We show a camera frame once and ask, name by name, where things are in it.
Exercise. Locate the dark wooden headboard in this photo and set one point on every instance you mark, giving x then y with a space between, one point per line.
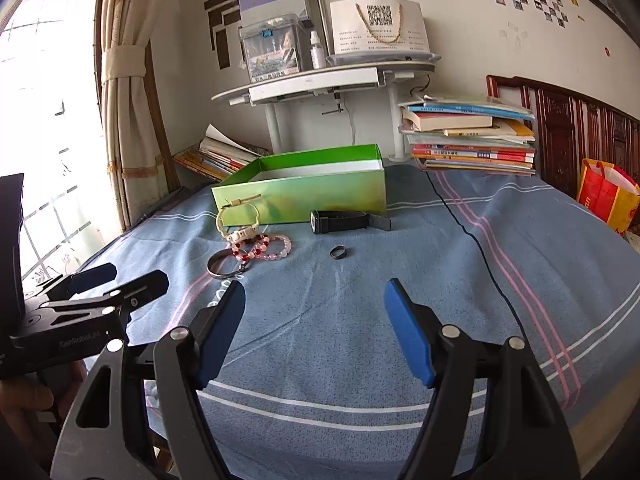
555 125

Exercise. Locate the silver bangle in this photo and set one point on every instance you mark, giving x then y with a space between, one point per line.
215 272

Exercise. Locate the grey flat tray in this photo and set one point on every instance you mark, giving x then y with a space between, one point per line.
380 58

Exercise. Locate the clear marker pen box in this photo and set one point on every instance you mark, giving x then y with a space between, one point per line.
270 60

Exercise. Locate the dark wall stickers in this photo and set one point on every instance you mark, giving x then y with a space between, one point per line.
220 35

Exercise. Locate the black wristwatch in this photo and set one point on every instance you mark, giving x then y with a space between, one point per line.
340 221

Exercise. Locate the green cardboard box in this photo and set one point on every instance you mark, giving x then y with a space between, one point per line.
300 195

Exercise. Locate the person's left hand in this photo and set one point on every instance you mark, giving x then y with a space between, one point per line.
30 400

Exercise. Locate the window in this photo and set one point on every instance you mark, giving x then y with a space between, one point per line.
50 110

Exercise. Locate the white paper bag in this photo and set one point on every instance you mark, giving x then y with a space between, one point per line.
350 30

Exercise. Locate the leaning pile of books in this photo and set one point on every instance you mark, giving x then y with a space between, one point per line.
220 157

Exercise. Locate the white desk shelf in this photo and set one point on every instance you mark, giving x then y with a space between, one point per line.
310 80

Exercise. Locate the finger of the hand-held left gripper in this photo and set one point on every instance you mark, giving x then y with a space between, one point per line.
92 275
145 285

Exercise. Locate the beige curtain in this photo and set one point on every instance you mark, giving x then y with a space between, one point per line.
130 110

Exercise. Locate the blue striped tablecloth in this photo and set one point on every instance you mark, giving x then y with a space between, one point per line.
325 310

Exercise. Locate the red yellow shopping bag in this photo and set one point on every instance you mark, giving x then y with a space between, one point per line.
600 195

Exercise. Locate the white spray bottle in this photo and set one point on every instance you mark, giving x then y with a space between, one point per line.
316 55

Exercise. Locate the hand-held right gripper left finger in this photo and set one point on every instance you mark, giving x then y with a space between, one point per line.
220 340

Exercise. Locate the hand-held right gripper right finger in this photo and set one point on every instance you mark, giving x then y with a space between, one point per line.
410 340

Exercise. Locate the tall stack of books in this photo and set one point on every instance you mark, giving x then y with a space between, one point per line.
475 152

